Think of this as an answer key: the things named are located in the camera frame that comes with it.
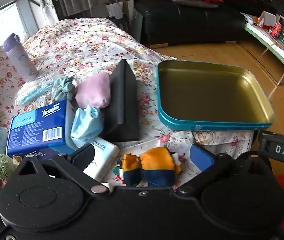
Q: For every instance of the blue tissue pack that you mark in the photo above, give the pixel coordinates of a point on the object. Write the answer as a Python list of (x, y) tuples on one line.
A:
[(37, 127)]

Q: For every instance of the floral blanket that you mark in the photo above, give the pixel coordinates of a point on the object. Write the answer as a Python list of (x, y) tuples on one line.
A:
[(82, 45)]

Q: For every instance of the purple water bottle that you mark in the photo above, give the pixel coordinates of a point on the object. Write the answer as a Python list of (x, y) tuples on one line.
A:
[(19, 57)]

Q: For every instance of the white tissue pack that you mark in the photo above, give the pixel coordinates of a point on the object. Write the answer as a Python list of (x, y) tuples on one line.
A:
[(104, 155)]

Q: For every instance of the pink cloth pouch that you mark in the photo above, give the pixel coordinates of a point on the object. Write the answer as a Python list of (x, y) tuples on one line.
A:
[(94, 90)]

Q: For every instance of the yellow and blue beanbag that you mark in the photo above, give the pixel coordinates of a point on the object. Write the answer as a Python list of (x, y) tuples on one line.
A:
[(157, 163)]

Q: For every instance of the teal tin tray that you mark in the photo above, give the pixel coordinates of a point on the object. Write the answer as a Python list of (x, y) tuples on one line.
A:
[(207, 92)]

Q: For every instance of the floral curtain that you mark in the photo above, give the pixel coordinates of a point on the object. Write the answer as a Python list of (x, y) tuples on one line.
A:
[(45, 0)]

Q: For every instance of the black sofa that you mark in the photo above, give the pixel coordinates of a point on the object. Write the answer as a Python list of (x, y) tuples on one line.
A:
[(182, 22)]

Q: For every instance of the black case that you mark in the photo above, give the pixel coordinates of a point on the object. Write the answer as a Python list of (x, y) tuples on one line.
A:
[(122, 100)]

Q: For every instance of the clear plastic packet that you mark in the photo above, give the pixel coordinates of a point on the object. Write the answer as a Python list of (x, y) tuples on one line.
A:
[(29, 92)]

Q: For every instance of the navy blue cloth pouch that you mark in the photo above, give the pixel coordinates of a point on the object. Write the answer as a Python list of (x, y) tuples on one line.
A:
[(130, 170)]

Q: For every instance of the white box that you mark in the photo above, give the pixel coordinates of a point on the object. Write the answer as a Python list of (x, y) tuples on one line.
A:
[(269, 18)]

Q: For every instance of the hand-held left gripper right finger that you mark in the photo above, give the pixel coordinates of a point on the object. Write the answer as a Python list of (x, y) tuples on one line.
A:
[(202, 157)]

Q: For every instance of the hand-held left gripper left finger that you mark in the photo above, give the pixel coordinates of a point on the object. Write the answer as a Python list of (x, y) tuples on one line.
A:
[(83, 156)]

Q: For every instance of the green coffee table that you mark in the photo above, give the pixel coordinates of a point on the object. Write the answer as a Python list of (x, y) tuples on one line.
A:
[(277, 47)]

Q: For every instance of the green plush toy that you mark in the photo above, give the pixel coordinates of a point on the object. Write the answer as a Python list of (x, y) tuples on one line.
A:
[(3, 166)]

